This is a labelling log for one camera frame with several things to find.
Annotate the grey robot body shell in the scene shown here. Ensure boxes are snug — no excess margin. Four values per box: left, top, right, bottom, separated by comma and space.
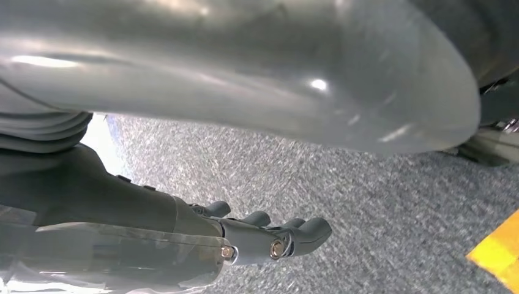
0, 0, 482, 158

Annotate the yellow floor tape square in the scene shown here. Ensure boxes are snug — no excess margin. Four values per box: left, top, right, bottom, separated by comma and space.
465, 208, 519, 294

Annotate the dark robot leg joint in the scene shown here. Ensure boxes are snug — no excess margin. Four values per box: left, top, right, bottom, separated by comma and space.
409, 0, 519, 168

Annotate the dark grey floor carpet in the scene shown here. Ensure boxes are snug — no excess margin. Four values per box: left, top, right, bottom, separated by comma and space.
106, 113, 519, 294

